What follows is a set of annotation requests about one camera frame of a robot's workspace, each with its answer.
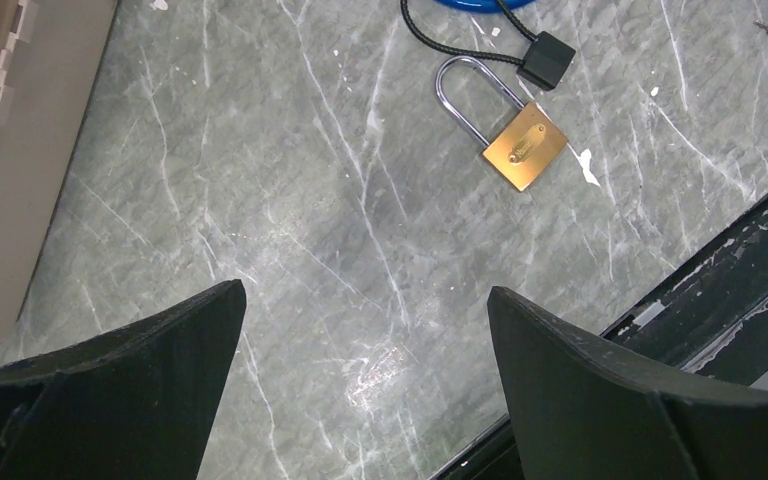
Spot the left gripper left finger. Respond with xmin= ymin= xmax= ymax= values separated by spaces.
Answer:
xmin=0 ymin=280 xmax=246 ymax=479

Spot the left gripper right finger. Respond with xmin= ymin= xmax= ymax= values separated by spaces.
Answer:
xmin=487 ymin=286 xmax=768 ymax=479

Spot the brass padlock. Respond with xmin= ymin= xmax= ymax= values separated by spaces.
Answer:
xmin=434 ymin=55 xmax=568 ymax=192

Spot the blue cable lock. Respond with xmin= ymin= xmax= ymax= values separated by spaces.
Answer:
xmin=436 ymin=0 xmax=534 ymax=14

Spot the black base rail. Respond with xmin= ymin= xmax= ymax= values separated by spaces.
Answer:
xmin=436 ymin=195 xmax=768 ymax=479

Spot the small black cable lock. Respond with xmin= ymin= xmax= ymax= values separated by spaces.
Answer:
xmin=399 ymin=0 xmax=576 ymax=91

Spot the translucent brown toolbox pink handle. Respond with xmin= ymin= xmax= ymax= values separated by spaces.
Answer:
xmin=0 ymin=0 xmax=118 ymax=339

